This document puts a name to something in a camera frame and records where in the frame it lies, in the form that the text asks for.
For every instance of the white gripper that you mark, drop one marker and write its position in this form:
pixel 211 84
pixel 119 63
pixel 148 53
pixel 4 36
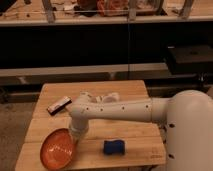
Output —
pixel 78 132

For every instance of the orange ceramic bowl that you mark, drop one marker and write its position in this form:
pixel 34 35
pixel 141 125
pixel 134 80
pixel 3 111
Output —
pixel 57 150

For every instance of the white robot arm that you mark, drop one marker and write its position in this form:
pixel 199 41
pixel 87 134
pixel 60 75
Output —
pixel 188 116

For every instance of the black and silver eraser block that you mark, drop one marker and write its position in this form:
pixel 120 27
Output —
pixel 58 105

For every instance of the blue sponge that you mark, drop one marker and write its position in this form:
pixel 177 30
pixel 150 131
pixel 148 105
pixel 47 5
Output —
pixel 114 147

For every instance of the orange clutter on shelf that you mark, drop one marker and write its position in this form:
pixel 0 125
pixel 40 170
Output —
pixel 116 7

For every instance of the black box on right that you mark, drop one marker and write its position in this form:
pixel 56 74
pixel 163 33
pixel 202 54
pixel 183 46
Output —
pixel 190 59

